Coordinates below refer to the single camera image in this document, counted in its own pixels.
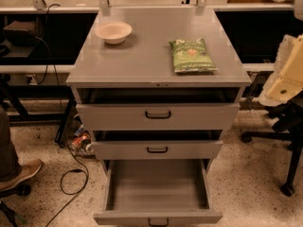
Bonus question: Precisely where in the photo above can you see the bottom grey drawer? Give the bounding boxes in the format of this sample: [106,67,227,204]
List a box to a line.
[94,159,223,227]

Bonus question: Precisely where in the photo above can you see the black floor cable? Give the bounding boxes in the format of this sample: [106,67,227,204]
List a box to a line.
[44,147,90,227]

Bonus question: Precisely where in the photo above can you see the middle grey drawer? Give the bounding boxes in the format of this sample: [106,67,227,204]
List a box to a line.
[92,140,223,160]

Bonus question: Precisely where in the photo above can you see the wire basket with cans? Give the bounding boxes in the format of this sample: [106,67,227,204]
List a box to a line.
[64,113,95,157]

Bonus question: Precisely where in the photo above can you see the tan shoe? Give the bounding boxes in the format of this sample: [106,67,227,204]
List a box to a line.
[0,159,43,192]

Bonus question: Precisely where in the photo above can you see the green jalapeno chip bag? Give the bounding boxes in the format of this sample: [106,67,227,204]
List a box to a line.
[169,38,217,74]

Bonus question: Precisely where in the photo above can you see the black box on shelf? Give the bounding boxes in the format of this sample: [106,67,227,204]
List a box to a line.
[3,21,37,46]

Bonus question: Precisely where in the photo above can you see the grey drawer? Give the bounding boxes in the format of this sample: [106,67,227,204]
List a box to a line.
[77,104,240,131]
[94,159,223,227]
[92,140,223,160]

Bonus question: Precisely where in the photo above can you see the black office chair base left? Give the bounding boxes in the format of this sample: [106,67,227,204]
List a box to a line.
[0,183,31,227]

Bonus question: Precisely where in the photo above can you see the grey drawer cabinet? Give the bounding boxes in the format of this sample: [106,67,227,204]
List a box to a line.
[65,6,253,227]

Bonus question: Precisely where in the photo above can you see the white bowl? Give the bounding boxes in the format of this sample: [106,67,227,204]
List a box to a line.
[95,22,133,44]

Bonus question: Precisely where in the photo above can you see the dark trouser leg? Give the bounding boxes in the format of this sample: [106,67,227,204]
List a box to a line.
[0,108,21,182]

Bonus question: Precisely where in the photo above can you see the black office chair right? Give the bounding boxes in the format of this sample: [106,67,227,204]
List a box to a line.
[241,93,303,197]

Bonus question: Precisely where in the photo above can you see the top grey drawer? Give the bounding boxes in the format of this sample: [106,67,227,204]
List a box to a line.
[77,104,240,131]

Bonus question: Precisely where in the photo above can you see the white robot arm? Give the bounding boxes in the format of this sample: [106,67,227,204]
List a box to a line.
[258,0,303,107]

